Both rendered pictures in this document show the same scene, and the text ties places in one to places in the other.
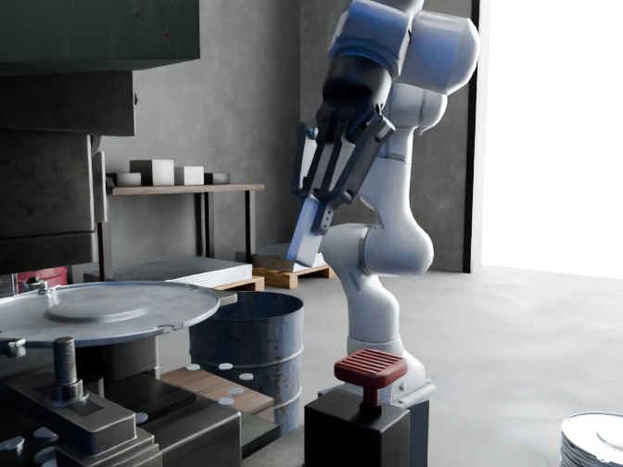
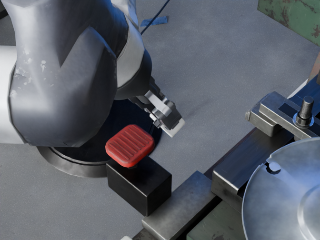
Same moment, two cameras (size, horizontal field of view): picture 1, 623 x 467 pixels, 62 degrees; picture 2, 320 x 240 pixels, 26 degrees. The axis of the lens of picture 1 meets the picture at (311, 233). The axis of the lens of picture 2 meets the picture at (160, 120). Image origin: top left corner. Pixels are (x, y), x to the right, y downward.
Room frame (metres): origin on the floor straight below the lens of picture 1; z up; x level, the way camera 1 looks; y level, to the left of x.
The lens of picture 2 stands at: (1.17, 0.05, 1.64)
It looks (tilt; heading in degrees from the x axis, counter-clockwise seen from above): 51 degrees down; 186
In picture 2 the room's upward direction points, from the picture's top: straight up
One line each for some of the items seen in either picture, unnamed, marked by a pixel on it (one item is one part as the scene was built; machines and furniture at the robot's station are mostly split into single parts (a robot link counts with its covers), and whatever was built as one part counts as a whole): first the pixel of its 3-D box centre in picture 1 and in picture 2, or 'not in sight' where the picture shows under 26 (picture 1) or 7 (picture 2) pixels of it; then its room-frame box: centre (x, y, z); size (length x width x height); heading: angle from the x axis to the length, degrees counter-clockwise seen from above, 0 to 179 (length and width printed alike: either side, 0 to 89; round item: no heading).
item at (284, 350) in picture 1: (247, 368); not in sight; (1.85, 0.24, 0.24); 0.42 x 0.42 x 0.48
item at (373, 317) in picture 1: (359, 278); not in sight; (1.16, -0.11, 0.71); 0.18 x 0.11 x 0.25; 57
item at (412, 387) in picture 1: (386, 361); not in sight; (1.16, -0.17, 0.52); 0.22 x 0.19 x 0.14; 125
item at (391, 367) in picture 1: (371, 395); (130, 156); (0.52, -0.06, 0.72); 0.07 x 0.06 x 0.08; 142
